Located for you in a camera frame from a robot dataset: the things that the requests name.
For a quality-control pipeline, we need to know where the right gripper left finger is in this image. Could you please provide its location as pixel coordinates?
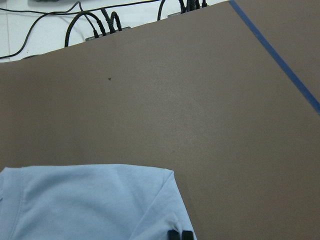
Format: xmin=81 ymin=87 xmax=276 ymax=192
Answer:
xmin=167 ymin=229 xmax=180 ymax=240

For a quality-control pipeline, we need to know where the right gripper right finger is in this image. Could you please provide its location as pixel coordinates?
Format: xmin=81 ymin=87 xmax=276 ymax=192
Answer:
xmin=181 ymin=230 xmax=194 ymax=240

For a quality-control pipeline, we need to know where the light blue t-shirt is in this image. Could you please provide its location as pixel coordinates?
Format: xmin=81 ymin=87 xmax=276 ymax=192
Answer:
xmin=0 ymin=164 xmax=196 ymax=240

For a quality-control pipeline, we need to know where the orange black usb hub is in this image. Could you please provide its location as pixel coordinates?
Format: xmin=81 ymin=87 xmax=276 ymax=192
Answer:
xmin=85 ymin=26 xmax=131 ymax=42

